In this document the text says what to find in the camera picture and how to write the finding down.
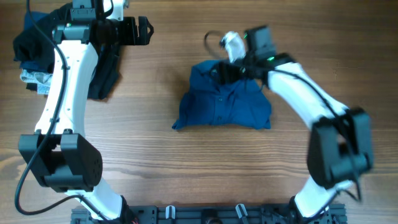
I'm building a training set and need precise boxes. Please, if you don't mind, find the blue polo shirt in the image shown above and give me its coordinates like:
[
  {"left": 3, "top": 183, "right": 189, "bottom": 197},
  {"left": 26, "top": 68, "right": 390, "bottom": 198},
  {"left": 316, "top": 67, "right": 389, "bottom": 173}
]
[{"left": 172, "top": 60, "right": 272, "bottom": 130}]

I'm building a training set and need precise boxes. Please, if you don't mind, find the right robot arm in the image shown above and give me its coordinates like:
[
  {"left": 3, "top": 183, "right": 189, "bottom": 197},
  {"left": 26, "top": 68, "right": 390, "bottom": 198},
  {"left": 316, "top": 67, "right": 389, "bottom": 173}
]
[{"left": 216, "top": 26, "right": 374, "bottom": 223}]

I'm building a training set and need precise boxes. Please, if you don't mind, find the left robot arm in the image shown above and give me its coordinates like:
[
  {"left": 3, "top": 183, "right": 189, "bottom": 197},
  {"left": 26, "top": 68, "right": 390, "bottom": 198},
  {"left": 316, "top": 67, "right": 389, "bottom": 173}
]
[{"left": 18, "top": 1, "right": 154, "bottom": 223}]

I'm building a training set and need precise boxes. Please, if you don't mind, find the black folded garment bottom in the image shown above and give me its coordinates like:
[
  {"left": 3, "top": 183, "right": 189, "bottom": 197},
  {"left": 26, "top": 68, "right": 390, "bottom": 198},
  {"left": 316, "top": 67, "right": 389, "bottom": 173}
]
[{"left": 21, "top": 45, "right": 121, "bottom": 100}]

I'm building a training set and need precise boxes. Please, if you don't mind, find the black folded garment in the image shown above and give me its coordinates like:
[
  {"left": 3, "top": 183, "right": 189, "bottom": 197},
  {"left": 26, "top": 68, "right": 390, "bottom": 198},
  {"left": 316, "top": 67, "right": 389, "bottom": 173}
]
[
  {"left": 21, "top": 45, "right": 121, "bottom": 100},
  {"left": 13, "top": 3, "right": 72, "bottom": 73}
]

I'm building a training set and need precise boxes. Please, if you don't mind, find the black folded garment top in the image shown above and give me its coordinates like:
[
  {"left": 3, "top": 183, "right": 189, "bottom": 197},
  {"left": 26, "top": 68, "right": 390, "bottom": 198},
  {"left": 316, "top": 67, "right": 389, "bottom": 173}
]
[{"left": 13, "top": 3, "right": 72, "bottom": 73}]

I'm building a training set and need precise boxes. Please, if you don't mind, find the navy blue folded garment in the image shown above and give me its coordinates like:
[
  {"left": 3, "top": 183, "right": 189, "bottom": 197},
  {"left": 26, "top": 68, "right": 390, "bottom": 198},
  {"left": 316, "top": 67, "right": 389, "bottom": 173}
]
[{"left": 20, "top": 11, "right": 50, "bottom": 72}]

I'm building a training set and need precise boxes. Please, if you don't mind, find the light grey folded garment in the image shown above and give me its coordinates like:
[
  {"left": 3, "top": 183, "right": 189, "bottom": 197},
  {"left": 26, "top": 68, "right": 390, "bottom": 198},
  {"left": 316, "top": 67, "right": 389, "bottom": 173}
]
[{"left": 20, "top": 70, "right": 52, "bottom": 95}]

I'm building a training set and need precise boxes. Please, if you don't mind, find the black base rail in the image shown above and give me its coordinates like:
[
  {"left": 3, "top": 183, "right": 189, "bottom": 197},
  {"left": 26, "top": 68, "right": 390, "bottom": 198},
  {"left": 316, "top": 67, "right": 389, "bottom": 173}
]
[{"left": 70, "top": 204, "right": 348, "bottom": 224}]

